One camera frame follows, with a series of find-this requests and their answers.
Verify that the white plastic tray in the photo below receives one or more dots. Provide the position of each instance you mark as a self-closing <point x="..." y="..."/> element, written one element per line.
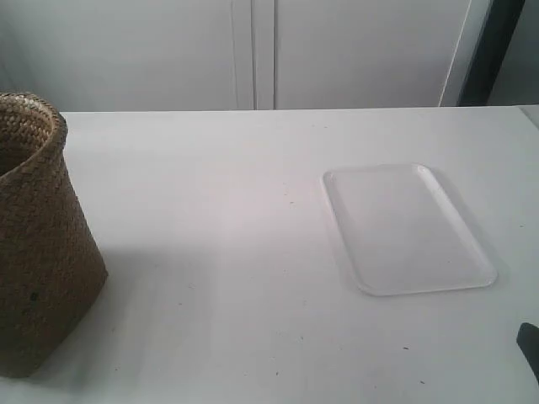
<point x="401" y="232"/>

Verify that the dark vertical post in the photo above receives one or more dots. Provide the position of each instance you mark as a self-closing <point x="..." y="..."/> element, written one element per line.
<point x="494" y="40"/>

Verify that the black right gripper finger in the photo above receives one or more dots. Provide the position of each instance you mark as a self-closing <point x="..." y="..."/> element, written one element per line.
<point x="528" y="341"/>

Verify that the brown woven basket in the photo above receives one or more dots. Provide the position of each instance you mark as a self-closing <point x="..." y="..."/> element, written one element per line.
<point x="51" y="268"/>

